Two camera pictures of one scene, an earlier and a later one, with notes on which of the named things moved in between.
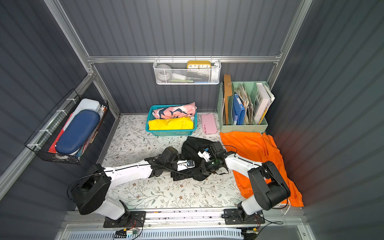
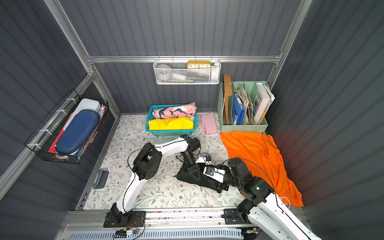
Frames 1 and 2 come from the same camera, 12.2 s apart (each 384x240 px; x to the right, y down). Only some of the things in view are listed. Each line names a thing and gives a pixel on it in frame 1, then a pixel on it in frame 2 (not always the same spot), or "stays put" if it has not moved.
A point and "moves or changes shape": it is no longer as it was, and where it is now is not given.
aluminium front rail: [279, 225] stays put
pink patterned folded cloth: [186, 110] stays put
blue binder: [238, 111] stays put
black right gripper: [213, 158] → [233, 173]
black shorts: [190, 147] moves or changes shape
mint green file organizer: [245, 111] stays put
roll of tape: [163, 72] stays put
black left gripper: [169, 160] → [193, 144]
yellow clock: [199, 64] stays put
